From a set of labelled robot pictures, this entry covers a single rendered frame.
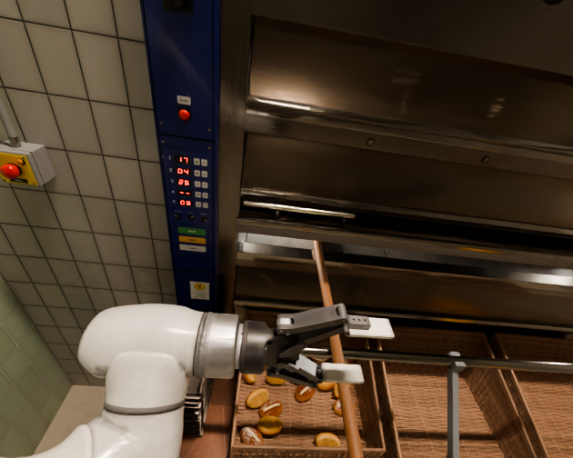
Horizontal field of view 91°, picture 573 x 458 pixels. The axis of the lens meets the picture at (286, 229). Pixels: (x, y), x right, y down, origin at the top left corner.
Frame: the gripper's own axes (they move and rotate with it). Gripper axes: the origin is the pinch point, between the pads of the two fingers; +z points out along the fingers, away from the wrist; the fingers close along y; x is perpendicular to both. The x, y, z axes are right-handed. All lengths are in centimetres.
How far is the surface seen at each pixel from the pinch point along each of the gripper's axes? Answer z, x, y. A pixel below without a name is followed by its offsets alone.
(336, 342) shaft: 5.6, -19.2, 28.4
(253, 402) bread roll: -13, -26, 85
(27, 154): -81, -49, -2
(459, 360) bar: 44, -18, 32
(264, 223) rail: -17.5, -40.8, 6.2
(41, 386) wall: -116, -44, 122
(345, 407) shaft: 5.1, -3.1, 28.8
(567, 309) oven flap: 127, -54, 46
